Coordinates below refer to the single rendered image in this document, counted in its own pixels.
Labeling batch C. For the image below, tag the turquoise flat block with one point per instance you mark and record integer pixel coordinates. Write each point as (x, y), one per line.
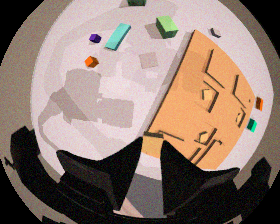
(117, 36)

